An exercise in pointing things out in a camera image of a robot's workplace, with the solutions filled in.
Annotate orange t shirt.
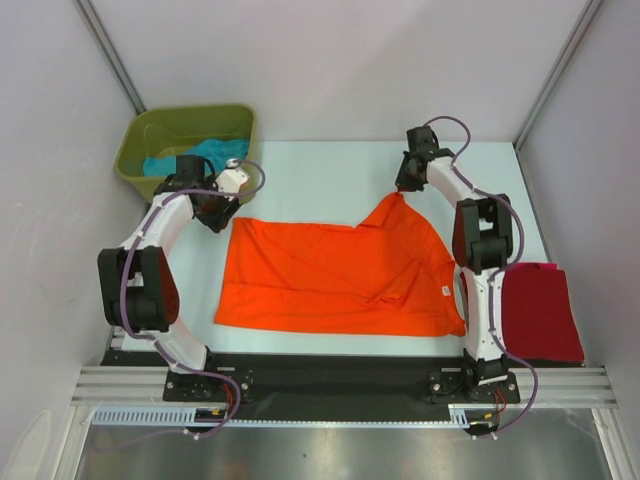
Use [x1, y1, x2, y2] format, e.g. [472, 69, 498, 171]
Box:
[214, 193, 466, 337]

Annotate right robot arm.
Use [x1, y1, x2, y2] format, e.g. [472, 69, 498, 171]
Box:
[395, 124, 523, 401]

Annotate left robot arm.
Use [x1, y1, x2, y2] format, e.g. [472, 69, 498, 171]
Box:
[97, 155, 266, 400]

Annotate teal t shirt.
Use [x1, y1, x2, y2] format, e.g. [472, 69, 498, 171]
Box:
[142, 139, 250, 177]

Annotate olive green plastic bin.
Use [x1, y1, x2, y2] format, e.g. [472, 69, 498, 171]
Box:
[114, 103, 259, 202]

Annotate folded red t shirt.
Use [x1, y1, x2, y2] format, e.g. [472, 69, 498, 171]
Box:
[502, 262, 585, 365]

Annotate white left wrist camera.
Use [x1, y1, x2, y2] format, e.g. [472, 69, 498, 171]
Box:
[215, 159, 250, 198]

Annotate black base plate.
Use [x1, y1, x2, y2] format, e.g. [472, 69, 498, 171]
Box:
[99, 349, 522, 422]

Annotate slotted cable duct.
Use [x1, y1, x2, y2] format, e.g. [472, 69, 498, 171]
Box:
[92, 406, 496, 429]

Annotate aluminium rail frame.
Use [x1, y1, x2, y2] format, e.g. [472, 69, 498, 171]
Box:
[71, 366, 617, 409]

